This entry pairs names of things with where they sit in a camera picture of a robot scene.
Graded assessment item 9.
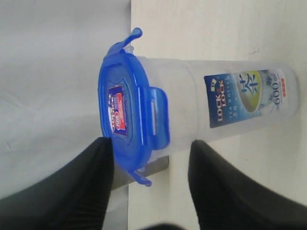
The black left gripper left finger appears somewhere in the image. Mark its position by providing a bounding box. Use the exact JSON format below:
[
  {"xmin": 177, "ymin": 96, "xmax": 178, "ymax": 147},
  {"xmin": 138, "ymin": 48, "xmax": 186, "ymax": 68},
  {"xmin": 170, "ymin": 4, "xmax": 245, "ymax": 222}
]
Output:
[{"xmin": 0, "ymin": 138, "xmax": 115, "ymax": 230}]

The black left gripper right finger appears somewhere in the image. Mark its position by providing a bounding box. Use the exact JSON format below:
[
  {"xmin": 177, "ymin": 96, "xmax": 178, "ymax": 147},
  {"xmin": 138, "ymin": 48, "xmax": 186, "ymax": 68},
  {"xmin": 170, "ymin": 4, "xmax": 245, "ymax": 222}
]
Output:
[{"xmin": 188, "ymin": 140, "xmax": 307, "ymax": 230}]

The blue snap-lock lid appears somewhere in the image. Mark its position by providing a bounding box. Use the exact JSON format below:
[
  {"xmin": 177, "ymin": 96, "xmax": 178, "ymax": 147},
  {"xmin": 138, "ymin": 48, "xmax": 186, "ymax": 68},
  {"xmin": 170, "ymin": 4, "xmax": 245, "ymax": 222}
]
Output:
[{"xmin": 98, "ymin": 27, "xmax": 170, "ymax": 187}]

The stainless steel cup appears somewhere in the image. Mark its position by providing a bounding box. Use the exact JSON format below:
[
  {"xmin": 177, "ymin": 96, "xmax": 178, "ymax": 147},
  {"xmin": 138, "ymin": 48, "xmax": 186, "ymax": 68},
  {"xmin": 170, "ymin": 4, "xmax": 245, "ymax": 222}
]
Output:
[{"xmin": 111, "ymin": 156, "xmax": 169, "ymax": 190}]

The clear plastic bottle container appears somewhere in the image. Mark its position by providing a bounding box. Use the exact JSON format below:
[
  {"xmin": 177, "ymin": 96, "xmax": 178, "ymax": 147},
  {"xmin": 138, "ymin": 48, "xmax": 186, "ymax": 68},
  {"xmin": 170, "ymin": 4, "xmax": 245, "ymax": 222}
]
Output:
[{"xmin": 124, "ymin": 46, "xmax": 300, "ymax": 163}]

